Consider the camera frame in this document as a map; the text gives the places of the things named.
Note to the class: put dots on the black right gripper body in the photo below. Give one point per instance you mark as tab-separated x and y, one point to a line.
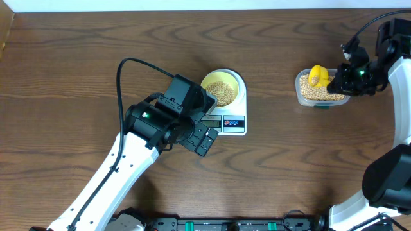
361	79

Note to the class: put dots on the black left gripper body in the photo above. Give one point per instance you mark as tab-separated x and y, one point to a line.
192	135

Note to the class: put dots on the yellow plastic measuring scoop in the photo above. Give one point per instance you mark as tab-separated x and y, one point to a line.
318	77

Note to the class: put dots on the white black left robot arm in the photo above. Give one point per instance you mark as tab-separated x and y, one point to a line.
150	127

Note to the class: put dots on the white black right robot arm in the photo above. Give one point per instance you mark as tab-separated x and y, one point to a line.
385	191

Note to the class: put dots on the soybeans in yellow bowl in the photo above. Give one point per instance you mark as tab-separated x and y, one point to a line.
222	91

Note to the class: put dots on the yellow plastic bowl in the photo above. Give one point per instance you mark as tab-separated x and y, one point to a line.
224	77

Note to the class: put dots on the white digital kitchen scale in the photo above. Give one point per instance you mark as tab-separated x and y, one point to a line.
232	119

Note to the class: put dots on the pile of soybeans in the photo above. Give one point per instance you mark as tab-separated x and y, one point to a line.
317	93

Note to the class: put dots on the clear plastic bean container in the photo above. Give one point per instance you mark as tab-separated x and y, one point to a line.
312	103

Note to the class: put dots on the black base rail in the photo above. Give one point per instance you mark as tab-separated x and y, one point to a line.
279	224

